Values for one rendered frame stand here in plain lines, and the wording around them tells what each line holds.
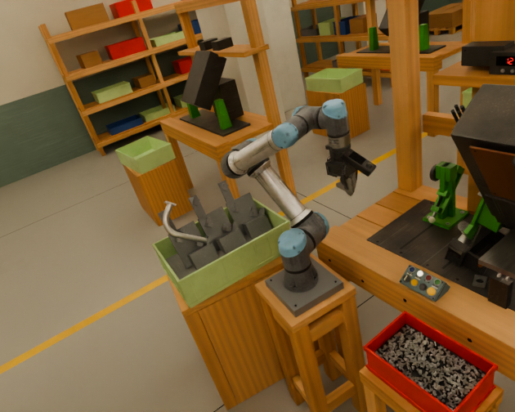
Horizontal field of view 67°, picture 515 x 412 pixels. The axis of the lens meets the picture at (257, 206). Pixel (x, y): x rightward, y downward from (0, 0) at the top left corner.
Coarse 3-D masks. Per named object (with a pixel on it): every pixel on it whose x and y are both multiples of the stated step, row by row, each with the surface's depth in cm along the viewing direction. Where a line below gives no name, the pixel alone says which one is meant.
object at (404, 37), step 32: (416, 0) 162; (480, 0) 136; (512, 0) 128; (416, 32) 168; (480, 32) 141; (512, 32) 132; (416, 64) 175; (416, 96) 182; (416, 128) 189; (416, 160) 197
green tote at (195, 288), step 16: (224, 208) 219; (272, 224) 212; (288, 224) 193; (160, 240) 206; (256, 240) 186; (272, 240) 192; (160, 256) 193; (224, 256) 180; (240, 256) 185; (256, 256) 190; (272, 256) 195; (208, 272) 179; (224, 272) 183; (240, 272) 189; (192, 288) 177; (208, 288) 182; (224, 288) 187; (192, 304) 180
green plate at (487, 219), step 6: (480, 204) 130; (480, 210) 131; (486, 210) 130; (474, 216) 134; (480, 216) 133; (486, 216) 131; (492, 216) 129; (474, 222) 135; (480, 222) 134; (486, 222) 132; (492, 222) 131; (498, 222) 129; (492, 228) 132; (498, 228) 130
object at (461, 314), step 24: (336, 240) 180; (360, 240) 176; (336, 264) 180; (360, 264) 163; (384, 264) 160; (408, 264) 156; (384, 288) 157; (408, 288) 146; (456, 288) 140; (408, 312) 151; (432, 312) 139; (456, 312) 132; (480, 312) 129; (504, 312) 127; (456, 336) 135; (480, 336) 125; (504, 336) 120; (504, 360) 121
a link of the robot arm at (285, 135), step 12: (288, 120) 125; (300, 120) 126; (276, 132) 123; (288, 132) 121; (300, 132) 125; (252, 144) 138; (264, 144) 132; (276, 144) 125; (288, 144) 123; (228, 156) 150; (240, 156) 143; (252, 156) 139; (264, 156) 136; (228, 168) 149; (240, 168) 148
